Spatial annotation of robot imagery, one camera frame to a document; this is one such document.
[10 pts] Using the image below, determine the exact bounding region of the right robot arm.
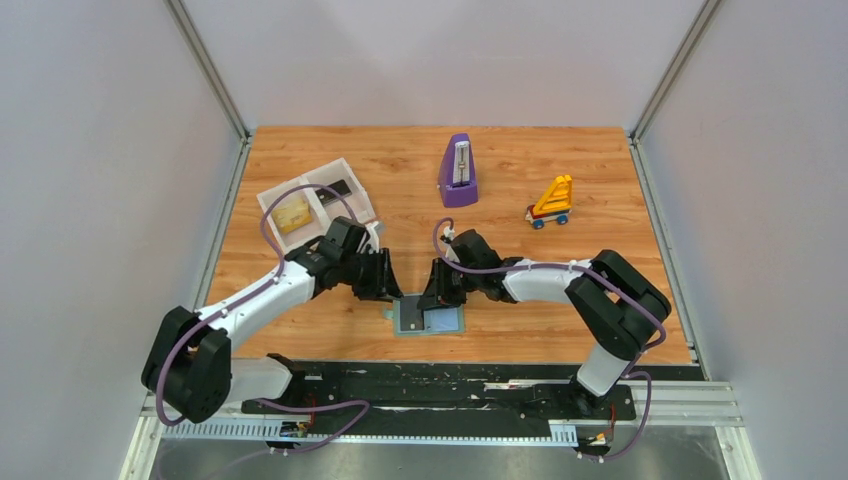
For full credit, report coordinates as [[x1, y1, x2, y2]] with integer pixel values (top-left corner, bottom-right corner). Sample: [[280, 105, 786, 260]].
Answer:
[[417, 229, 672, 418]]

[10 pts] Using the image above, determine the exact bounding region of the green card holder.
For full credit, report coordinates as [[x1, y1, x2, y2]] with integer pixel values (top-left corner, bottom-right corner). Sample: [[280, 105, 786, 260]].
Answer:
[[383, 299, 465, 337]]

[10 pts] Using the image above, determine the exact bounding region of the black card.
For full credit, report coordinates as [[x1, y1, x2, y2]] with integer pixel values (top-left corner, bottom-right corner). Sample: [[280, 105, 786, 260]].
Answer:
[[397, 294, 425, 333], [315, 180, 352, 205]]

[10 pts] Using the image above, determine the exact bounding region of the aluminium slotted rail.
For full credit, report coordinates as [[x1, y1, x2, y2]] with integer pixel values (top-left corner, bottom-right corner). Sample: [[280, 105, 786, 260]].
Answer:
[[135, 372, 579, 448]]

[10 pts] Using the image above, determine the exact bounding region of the black card in tray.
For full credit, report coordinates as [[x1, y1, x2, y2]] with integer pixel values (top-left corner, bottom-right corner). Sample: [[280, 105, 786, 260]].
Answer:
[[315, 180, 352, 205]]

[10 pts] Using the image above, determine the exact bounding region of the white two-compartment tray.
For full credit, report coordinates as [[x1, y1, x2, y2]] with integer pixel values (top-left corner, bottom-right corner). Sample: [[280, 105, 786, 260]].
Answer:
[[256, 158, 378, 251]]

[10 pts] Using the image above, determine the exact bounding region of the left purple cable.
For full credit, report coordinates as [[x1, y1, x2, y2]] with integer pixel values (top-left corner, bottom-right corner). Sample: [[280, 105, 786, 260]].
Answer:
[[154, 184, 372, 456]]

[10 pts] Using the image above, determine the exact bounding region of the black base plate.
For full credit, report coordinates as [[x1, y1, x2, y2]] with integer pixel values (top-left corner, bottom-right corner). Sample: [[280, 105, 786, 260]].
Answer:
[[242, 361, 643, 438]]

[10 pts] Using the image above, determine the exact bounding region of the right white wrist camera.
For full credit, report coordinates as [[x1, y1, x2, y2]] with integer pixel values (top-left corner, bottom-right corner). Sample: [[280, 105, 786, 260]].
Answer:
[[441, 225, 458, 261]]

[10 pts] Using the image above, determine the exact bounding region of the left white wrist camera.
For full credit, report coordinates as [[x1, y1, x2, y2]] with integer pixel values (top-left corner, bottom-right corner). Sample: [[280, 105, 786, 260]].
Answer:
[[365, 220, 385, 252]]

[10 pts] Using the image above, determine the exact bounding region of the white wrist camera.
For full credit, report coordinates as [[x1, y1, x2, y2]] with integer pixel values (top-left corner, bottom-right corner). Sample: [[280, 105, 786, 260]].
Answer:
[[365, 220, 385, 252], [441, 225, 458, 261]]

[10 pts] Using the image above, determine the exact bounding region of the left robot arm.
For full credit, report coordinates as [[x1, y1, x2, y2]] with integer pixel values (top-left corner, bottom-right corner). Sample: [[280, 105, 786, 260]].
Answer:
[[141, 217, 403, 426]]

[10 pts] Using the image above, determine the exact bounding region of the gold card in tray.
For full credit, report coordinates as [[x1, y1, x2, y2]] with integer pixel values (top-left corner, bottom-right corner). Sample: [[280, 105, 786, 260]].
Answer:
[[271, 198, 312, 234]]

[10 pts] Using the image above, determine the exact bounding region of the purple metronome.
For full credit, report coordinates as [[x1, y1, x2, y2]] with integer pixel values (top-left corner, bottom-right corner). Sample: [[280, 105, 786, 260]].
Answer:
[[438, 133, 479, 208]]

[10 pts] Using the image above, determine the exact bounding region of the purple cable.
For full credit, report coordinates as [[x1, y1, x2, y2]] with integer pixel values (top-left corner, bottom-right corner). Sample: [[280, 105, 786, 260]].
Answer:
[[432, 217, 668, 462], [154, 184, 372, 456]]

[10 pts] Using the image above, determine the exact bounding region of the yellow toy car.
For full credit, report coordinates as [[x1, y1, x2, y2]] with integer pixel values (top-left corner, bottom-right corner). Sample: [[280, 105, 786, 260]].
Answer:
[[525, 175, 573, 230]]

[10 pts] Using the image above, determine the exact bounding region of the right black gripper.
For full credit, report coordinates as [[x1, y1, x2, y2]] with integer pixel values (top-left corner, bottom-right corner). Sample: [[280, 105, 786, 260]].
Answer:
[[418, 259, 481, 312]]

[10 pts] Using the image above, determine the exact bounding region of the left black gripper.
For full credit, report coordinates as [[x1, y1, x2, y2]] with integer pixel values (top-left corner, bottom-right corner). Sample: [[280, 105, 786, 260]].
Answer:
[[340, 248, 405, 303]]

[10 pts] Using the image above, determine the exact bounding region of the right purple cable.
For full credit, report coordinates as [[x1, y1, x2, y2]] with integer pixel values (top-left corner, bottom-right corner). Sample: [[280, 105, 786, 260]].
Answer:
[[432, 217, 668, 462]]

